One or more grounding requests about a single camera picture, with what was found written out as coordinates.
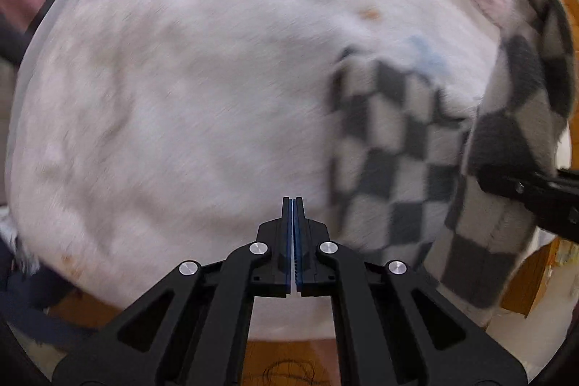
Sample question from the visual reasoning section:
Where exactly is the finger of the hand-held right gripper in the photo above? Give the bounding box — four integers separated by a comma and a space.
477, 166, 579, 243

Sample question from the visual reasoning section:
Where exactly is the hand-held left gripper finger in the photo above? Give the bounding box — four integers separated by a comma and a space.
293, 196, 529, 386
52, 196, 295, 386

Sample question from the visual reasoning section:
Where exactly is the grey white checkered garment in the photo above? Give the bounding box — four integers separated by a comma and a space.
326, 0, 578, 311

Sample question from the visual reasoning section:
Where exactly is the navy clothes pile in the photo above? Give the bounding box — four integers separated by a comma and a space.
0, 239, 98, 348

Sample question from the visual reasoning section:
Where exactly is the orange wooden furniture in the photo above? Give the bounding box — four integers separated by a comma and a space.
499, 231, 579, 320

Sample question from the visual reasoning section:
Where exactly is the white fleece blanket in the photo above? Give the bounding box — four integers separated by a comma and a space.
4, 0, 568, 342

